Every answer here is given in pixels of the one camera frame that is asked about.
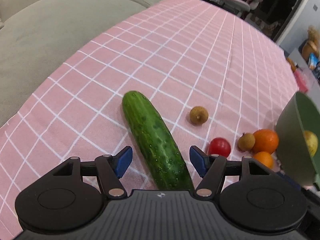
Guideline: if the orange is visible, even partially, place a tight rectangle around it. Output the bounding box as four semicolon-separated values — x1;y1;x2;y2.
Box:
253;151;274;169
252;129;279;154

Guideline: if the red cherry tomato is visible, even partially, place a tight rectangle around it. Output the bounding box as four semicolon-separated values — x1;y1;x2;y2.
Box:
207;137;231;158

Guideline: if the yellow-green pear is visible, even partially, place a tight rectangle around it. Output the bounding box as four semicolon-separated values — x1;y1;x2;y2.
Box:
304;131;318;157

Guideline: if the green cucumber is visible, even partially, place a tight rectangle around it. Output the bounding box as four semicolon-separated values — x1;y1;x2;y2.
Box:
122;90;194;191

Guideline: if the longan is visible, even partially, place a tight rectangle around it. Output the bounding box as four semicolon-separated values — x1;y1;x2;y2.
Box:
189;106;209;125
238;133;255;152

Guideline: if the longan beside back orange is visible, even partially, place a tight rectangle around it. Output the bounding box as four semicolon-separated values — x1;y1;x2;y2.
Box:
238;133;255;152

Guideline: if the green colander bowl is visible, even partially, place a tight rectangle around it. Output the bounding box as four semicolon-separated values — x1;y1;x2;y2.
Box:
275;91;319;188

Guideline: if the pink storage box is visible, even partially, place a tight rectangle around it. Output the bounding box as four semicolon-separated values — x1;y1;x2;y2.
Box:
293;69;309;93

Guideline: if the pink checkered tablecloth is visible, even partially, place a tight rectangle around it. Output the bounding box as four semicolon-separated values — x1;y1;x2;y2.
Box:
1;0;298;239

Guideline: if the orange box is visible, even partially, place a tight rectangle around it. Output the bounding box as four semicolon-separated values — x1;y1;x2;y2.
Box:
286;57;297;73

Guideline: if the blue snack bag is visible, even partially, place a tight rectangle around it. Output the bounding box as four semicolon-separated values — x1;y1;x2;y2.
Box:
308;53;318;70

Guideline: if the brown round vase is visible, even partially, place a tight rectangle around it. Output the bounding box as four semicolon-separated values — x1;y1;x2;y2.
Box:
302;40;319;61

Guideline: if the beige sofa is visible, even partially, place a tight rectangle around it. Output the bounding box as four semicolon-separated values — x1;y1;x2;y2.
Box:
1;0;161;124

